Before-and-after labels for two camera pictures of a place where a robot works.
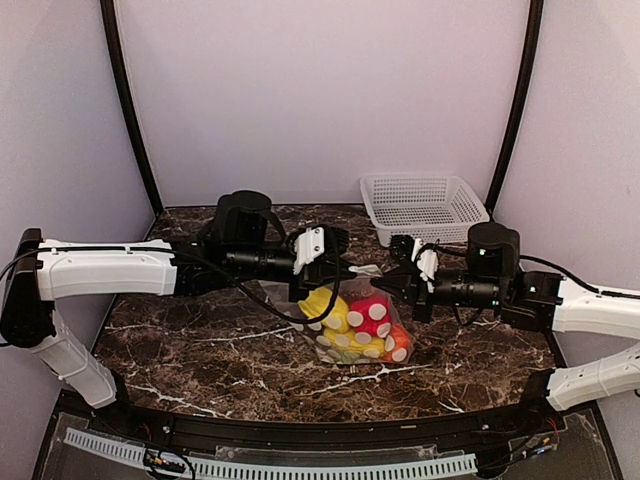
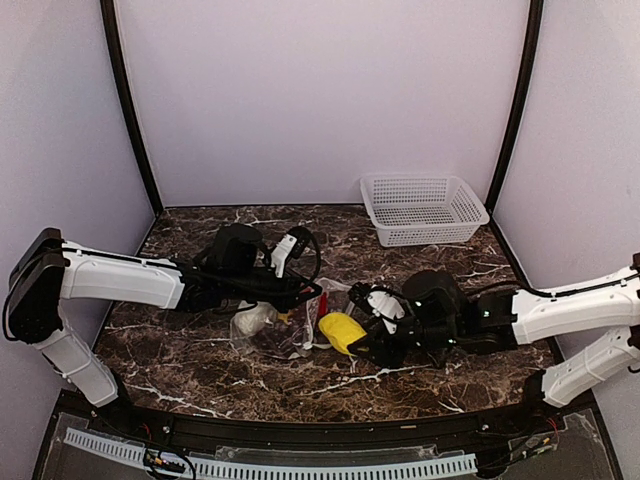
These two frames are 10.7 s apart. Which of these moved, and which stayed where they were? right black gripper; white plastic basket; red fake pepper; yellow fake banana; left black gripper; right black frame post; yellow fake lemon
Moved: yellow fake banana; yellow fake lemon; red fake pepper; right black gripper; left black gripper
Stayed: white plastic basket; right black frame post
